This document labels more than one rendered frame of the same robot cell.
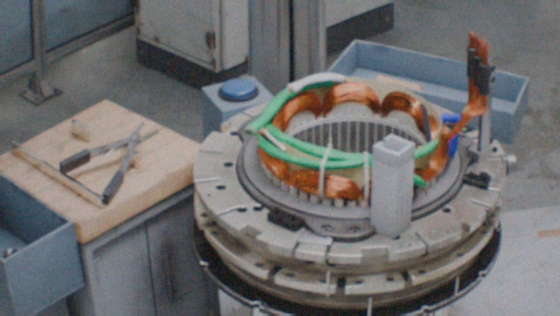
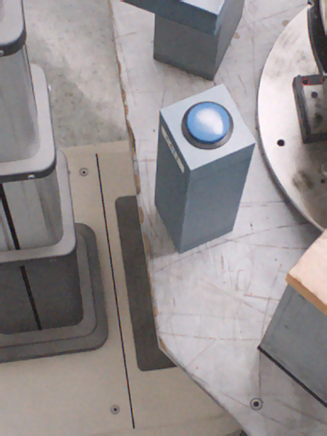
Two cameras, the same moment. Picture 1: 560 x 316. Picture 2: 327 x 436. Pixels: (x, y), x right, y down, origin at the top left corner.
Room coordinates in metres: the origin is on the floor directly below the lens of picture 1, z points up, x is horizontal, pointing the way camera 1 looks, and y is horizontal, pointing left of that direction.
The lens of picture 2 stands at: (1.42, 0.50, 2.01)
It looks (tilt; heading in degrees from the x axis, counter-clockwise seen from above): 69 degrees down; 265
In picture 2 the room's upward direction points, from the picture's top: 5 degrees clockwise
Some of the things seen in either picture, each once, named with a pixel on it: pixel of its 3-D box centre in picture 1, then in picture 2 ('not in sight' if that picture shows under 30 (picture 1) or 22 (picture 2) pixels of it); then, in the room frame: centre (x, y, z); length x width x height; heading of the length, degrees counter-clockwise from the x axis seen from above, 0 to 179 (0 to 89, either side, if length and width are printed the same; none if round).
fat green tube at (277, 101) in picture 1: (286, 101); not in sight; (1.10, -0.01, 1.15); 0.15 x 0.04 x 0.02; 141
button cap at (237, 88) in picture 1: (238, 88); (208, 123); (1.34, 0.05, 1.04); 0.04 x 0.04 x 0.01
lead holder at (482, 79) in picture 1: (478, 69); not in sight; (1.06, -0.20, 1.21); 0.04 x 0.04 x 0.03; 51
